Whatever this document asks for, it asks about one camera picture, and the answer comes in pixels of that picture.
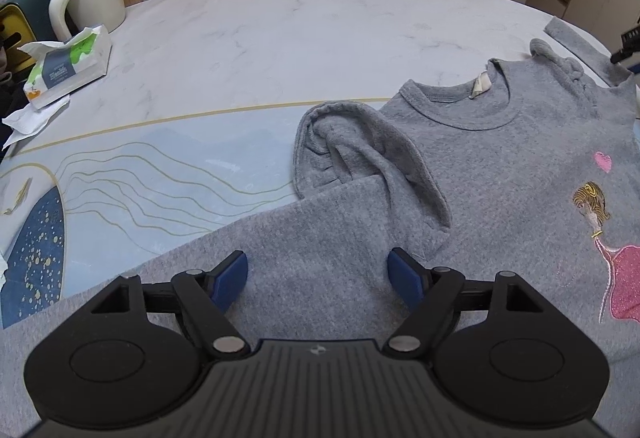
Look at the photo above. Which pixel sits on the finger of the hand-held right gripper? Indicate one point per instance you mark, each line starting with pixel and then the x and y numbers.
pixel 631 34
pixel 627 54

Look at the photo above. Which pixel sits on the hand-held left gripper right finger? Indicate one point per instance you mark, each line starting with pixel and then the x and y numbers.
pixel 405 275

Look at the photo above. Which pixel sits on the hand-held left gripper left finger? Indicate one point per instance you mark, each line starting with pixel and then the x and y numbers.
pixel 230 280

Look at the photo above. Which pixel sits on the grey sweatshirt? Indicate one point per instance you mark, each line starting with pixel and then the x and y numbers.
pixel 475 168

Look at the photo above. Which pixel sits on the white tissue sheet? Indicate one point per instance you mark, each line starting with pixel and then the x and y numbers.
pixel 32 120

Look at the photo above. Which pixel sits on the tissue pack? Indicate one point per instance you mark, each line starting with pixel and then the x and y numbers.
pixel 70 65

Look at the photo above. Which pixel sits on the dark green appliance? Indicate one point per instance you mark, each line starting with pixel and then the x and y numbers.
pixel 22 28

